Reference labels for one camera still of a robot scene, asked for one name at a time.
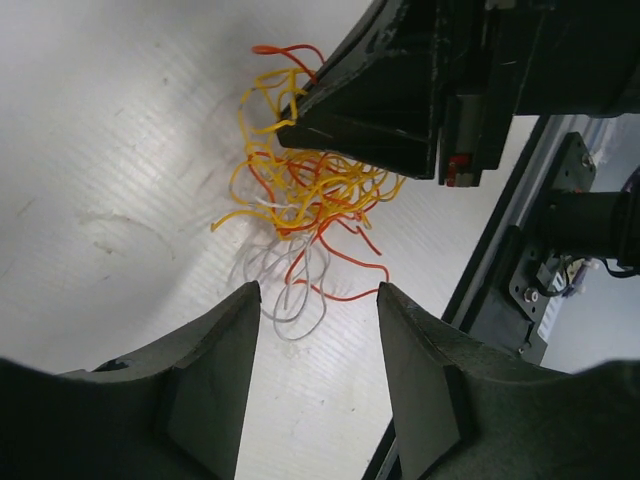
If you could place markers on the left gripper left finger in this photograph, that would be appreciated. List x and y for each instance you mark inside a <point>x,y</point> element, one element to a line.
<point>173,409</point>

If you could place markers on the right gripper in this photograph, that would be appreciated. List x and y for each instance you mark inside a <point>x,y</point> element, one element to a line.
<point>479,64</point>

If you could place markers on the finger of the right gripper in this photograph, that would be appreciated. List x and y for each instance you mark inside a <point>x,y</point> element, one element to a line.
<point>406,147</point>

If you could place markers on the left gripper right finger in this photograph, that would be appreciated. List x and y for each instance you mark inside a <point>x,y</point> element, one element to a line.
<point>464,410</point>

